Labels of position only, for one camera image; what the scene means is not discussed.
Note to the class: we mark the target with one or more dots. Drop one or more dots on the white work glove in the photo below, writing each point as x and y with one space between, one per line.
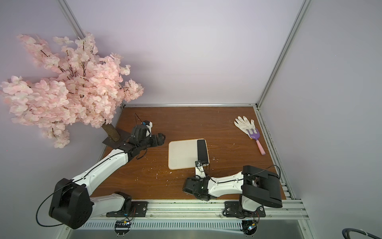
245 125

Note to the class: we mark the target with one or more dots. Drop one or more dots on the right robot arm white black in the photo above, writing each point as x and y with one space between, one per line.
256 187

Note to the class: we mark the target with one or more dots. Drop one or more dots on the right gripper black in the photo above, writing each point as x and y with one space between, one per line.
191 185

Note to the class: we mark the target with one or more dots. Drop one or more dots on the right controller board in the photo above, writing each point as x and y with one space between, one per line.
249 228

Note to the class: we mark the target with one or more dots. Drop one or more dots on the dark metal tree base plate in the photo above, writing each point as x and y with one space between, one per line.
116 137

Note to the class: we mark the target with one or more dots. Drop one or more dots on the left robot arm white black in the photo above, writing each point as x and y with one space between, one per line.
72 203

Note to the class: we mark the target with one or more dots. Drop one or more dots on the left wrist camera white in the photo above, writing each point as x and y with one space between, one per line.
148 124

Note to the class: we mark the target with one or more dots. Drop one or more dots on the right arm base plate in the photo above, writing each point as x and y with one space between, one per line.
234 209

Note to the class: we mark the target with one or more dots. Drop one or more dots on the controller board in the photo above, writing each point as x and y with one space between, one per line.
122 227
249 228

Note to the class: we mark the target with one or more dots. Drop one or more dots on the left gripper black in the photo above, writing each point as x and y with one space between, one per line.
154 143

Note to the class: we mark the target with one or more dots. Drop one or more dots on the pink cherry blossom tree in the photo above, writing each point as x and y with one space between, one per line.
87 89

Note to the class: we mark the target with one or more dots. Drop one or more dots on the purple pink toy rake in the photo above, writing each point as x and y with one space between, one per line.
254 134

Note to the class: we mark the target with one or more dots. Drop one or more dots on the white cutting board orange rim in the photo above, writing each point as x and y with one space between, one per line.
182 154

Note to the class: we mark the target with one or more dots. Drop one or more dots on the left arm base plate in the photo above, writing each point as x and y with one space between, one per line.
132 209

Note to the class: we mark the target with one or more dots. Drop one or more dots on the aluminium mounting rail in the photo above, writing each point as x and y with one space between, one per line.
211 210

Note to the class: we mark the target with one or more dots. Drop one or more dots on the left controller board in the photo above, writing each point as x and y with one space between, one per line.
122 227

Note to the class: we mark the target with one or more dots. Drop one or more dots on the black kitchen knife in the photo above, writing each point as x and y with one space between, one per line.
202 150

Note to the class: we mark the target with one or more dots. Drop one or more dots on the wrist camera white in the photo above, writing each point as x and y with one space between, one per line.
148 124
199 169

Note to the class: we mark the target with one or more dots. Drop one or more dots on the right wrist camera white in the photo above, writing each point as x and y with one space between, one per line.
199 169

